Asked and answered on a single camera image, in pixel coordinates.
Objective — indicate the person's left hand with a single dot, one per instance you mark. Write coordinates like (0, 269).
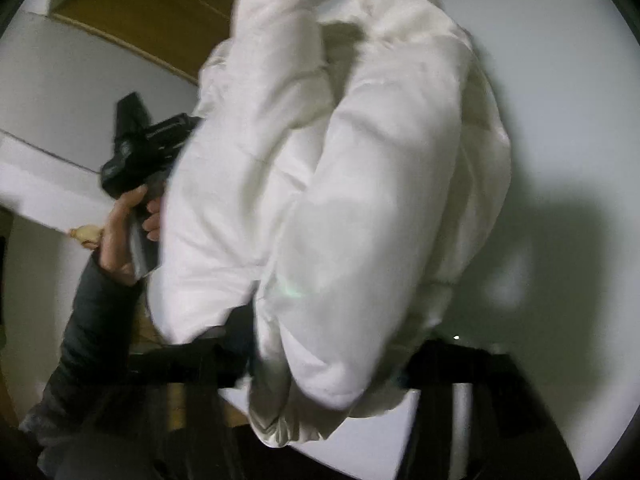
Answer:
(114, 253)

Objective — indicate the white puffer jacket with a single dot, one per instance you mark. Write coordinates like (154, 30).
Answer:
(345, 170)

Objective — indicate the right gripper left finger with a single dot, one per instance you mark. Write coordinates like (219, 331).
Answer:
(188, 435)

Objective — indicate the dark sleeved left forearm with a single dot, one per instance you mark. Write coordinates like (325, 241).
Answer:
(84, 389)

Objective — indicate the brown wooden wardrobe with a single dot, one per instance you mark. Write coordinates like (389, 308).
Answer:
(175, 34)

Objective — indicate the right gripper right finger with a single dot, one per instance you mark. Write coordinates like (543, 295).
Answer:
(477, 417)

